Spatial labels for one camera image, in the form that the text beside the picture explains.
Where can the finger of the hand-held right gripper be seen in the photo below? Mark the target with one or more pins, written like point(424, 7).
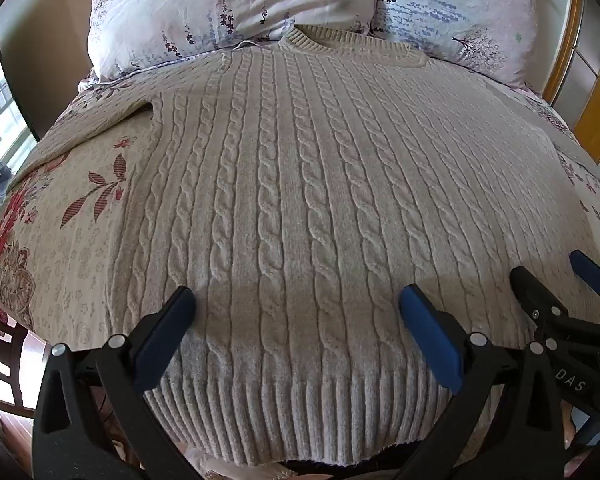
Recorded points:
point(532, 290)
point(590, 272)

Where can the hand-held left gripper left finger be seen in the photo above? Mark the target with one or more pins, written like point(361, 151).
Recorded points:
point(162, 340)

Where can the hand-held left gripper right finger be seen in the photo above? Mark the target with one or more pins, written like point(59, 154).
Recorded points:
point(432, 335)

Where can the floral bedspread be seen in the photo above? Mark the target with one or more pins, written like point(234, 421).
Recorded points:
point(55, 245)

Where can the wooden chair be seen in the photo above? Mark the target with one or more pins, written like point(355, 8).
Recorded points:
point(5, 360)

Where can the wooden framed cabinet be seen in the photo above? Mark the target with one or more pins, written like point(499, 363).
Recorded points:
point(587, 85)

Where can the window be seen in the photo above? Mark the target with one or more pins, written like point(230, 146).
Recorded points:
point(0, 125)

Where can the blue floral pillow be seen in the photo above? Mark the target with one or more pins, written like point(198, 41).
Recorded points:
point(460, 5)

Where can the pink floral pillow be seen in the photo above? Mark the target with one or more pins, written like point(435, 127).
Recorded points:
point(180, 5)

